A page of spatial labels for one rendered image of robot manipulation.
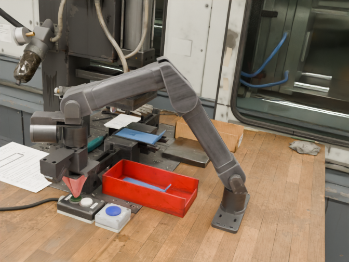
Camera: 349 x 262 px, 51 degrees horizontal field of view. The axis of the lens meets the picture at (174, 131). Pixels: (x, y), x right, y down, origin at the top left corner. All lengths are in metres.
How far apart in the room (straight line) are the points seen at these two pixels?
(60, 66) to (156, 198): 0.55
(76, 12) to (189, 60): 0.74
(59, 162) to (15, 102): 1.65
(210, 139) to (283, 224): 0.32
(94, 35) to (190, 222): 0.62
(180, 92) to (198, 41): 0.94
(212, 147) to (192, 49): 0.92
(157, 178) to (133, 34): 0.44
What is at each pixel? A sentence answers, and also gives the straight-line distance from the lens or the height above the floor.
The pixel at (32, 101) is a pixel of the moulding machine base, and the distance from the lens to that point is 2.41.
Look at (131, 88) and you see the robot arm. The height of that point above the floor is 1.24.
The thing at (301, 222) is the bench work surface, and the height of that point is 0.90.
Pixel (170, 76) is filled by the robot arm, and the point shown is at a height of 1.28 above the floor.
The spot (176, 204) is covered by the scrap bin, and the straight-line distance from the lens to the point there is 0.99.
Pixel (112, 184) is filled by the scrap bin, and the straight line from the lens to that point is 1.05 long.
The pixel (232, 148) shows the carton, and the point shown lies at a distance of 1.41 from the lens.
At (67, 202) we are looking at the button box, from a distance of 1.00.
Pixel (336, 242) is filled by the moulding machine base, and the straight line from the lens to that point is 1.93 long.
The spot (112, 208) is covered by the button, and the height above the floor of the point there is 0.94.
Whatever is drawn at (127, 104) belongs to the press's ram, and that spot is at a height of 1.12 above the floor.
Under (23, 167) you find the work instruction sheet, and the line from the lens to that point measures 1.25.
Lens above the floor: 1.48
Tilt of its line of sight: 22 degrees down
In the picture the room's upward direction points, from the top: 6 degrees clockwise
